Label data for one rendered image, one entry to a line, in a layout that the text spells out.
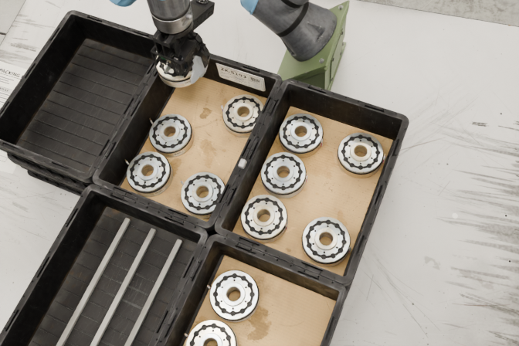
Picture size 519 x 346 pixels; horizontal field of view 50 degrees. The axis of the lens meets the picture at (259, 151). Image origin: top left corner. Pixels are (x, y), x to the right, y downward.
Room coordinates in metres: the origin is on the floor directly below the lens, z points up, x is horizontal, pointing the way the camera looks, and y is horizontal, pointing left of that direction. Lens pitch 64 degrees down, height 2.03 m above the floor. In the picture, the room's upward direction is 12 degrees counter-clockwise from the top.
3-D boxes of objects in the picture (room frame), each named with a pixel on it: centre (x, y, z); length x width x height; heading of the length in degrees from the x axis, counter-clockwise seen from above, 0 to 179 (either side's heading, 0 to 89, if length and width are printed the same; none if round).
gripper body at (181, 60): (0.70, 0.12, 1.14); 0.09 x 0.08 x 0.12; 144
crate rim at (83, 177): (0.79, 0.39, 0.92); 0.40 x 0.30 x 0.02; 146
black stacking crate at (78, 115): (0.79, 0.39, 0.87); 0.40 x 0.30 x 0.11; 146
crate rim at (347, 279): (0.45, -0.11, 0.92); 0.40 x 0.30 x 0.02; 146
